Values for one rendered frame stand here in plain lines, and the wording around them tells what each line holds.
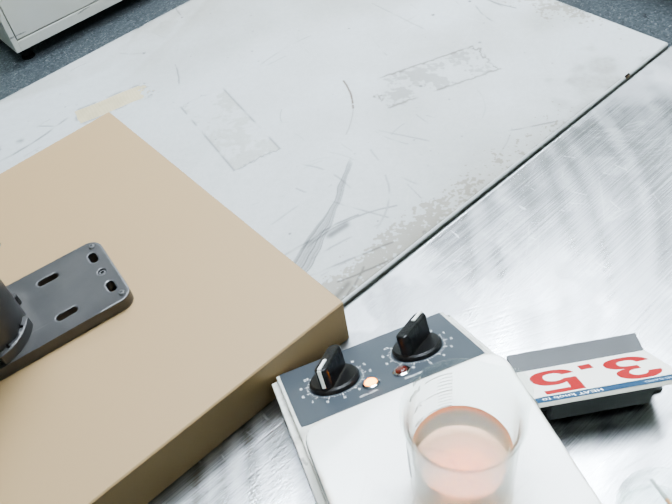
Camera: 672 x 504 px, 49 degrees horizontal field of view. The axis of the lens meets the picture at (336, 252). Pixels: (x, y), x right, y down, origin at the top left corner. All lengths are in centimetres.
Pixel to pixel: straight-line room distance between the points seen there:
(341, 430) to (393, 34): 52
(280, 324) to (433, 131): 27
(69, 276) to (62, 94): 33
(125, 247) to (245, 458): 19
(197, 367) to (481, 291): 21
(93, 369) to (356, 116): 35
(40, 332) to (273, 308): 16
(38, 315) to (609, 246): 42
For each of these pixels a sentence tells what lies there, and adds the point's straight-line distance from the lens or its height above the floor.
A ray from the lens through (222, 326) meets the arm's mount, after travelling 51.
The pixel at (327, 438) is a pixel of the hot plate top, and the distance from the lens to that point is 40.
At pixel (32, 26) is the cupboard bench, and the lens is 278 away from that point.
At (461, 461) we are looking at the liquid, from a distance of 35.
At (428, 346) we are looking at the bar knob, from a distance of 46.
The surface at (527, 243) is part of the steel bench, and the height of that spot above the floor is 90.
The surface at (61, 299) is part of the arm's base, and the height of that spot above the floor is 95.
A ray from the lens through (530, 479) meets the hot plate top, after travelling 38.
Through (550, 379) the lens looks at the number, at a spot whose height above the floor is 92.
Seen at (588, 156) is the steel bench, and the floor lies 90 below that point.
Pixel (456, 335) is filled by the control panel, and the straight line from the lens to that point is 47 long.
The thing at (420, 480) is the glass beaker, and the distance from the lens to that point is 34.
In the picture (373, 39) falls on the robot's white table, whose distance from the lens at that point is 81.
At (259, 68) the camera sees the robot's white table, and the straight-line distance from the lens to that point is 80.
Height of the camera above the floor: 134
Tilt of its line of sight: 48 degrees down
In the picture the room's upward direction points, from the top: 10 degrees counter-clockwise
